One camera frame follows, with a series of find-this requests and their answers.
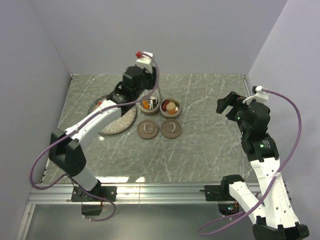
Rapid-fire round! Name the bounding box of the red-centre sushi roll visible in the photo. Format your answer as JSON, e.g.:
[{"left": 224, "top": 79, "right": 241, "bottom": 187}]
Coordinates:
[{"left": 147, "top": 99, "right": 154, "bottom": 110}]

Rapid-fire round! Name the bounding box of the orange fried piece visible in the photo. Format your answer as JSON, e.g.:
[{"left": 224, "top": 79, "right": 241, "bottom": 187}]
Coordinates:
[
  {"left": 141, "top": 100, "right": 150, "bottom": 110},
  {"left": 167, "top": 110, "right": 178, "bottom": 115}
]

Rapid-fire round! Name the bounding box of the white-topped sushi piece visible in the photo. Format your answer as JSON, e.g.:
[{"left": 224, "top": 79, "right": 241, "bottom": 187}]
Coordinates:
[{"left": 152, "top": 99, "right": 158, "bottom": 108}]

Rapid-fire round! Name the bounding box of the beige steamed bun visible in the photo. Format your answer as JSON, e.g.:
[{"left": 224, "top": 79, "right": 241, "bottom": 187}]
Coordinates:
[{"left": 165, "top": 101, "right": 177, "bottom": 113}]

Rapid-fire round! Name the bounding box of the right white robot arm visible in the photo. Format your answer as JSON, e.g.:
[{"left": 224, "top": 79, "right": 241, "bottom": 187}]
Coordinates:
[{"left": 216, "top": 90, "right": 310, "bottom": 240}]

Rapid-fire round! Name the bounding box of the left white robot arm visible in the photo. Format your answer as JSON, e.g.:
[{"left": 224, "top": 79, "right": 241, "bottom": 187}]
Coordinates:
[{"left": 48, "top": 65, "right": 159, "bottom": 201}]

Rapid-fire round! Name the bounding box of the left round metal container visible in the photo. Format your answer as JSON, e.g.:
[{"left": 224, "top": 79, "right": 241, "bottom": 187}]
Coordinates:
[{"left": 139, "top": 102, "right": 160, "bottom": 116}]

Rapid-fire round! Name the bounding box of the round metal container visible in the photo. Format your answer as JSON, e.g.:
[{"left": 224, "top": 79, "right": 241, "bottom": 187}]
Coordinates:
[
  {"left": 160, "top": 98, "right": 181, "bottom": 119},
  {"left": 139, "top": 102, "right": 160, "bottom": 116}
]

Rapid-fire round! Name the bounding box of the silver glitter plate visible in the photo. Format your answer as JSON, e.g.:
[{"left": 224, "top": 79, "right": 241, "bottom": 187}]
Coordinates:
[{"left": 87, "top": 95, "right": 137, "bottom": 136}]

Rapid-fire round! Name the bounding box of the right round metal container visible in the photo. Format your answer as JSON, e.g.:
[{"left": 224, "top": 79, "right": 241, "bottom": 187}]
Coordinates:
[{"left": 160, "top": 98, "right": 181, "bottom": 119}]

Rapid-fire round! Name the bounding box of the left brown round lid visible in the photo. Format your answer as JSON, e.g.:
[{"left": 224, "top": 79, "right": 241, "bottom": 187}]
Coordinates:
[{"left": 137, "top": 120, "right": 159, "bottom": 140}]

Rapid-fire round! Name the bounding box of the brown round lid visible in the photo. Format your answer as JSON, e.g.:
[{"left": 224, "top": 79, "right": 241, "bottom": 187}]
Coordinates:
[
  {"left": 137, "top": 120, "right": 159, "bottom": 140},
  {"left": 160, "top": 119, "right": 183, "bottom": 139}
]

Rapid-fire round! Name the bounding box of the right brown round lid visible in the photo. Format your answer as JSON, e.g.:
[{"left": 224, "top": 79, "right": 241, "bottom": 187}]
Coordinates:
[{"left": 160, "top": 119, "right": 183, "bottom": 139}]

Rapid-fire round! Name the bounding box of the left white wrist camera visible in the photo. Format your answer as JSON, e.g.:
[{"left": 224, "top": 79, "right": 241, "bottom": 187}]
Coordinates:
[{"left": 135, "top": 51, "right": 154, "bottom": 73}]

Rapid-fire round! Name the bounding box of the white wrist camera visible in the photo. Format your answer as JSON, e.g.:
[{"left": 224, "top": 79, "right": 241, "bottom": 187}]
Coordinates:
[
  {"left": 242, "top": 85, "right": 269, "bottom": 105},
  {"left": 135, "top": 51, "right": 154, "bottom": 73}
]

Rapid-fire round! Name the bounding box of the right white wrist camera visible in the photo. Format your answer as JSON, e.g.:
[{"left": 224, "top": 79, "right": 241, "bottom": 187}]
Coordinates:
[{"left": 242, "top": 85, "right": 269, "bottom": 105}]

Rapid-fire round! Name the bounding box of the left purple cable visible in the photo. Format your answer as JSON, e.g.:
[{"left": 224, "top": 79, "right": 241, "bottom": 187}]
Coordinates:
[{"left": 29, "top": 53, "right": 161, "bottom": 222}]

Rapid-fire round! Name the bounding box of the aluminium mounting rail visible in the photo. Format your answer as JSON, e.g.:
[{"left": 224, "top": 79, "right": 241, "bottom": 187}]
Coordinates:
[{"left": 27, "top": 181, "right": 266, "bottom": 206}]

